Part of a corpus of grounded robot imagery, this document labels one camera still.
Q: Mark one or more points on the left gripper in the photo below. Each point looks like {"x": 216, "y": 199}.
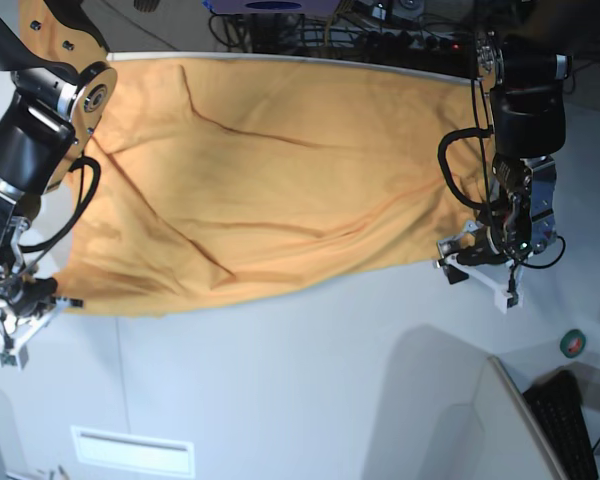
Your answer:
{"x": 491, "y": 248}

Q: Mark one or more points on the black keyboard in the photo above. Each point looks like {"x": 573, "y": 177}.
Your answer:
{"x": 556, "y": 405}

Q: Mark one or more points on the white partition panel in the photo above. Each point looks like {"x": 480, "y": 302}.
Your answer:
{"x": 515, "y": 446}

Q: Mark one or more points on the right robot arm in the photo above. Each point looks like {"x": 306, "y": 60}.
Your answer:
{"x": 58, "y": 62}

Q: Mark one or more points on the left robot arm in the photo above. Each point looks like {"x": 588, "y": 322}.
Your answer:
{"x": 520, "y": 72}

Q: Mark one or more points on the black power strip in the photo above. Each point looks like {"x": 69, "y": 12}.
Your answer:
{"x": 426, "y": 40}

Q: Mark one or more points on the white cable tray slot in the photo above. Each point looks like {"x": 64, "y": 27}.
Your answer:
{"x": 139, "y": 454}

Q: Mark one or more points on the orange yellow t-shirt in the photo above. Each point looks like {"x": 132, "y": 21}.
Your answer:
{"x": 226, "y": 181}

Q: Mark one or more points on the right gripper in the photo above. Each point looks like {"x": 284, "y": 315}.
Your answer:
{"x": 32, "y": 303}

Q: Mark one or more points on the green tape roll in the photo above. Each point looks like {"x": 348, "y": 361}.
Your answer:
{"x": 573, "y": 343}

